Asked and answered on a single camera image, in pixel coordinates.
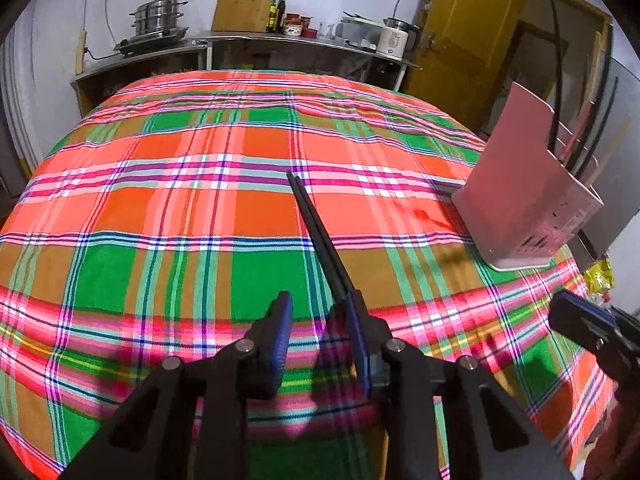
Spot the white electric kettle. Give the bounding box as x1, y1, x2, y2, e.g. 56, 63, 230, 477
375, 17, 421, 59

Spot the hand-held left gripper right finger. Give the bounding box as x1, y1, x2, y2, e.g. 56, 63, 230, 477
344, 290, 576, 480

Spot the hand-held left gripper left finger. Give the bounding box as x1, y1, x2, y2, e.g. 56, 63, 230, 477
60, 291, 295, 480

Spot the steel steamer pot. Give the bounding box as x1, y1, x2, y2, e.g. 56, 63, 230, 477
128, 0, 190, 36

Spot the wooden cutting board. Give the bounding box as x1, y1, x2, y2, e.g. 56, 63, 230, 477
210, 0, 280, 33

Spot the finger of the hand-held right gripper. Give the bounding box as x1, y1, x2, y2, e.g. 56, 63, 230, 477
548, 299, 619, 354
562, 289, 640, 346

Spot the yellow wooden door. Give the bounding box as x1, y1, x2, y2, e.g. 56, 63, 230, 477
402, 0, 526, 134

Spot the yellowed power strip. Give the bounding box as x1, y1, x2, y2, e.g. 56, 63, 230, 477
74, 29, 89, 76

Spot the metal kitchen counter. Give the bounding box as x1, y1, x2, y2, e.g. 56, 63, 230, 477
69, 31, 424, 116

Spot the black stove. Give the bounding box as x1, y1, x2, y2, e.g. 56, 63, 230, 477
113, 27, 191, 56

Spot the plaid tablecloth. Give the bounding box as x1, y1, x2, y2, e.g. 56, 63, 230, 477
0, 68, 619, 480

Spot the yellow snack packet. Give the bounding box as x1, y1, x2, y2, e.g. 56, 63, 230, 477
582, 254, 614, 306

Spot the pink utensil holder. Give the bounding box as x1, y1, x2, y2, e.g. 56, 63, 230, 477
452, 82, 605, 272

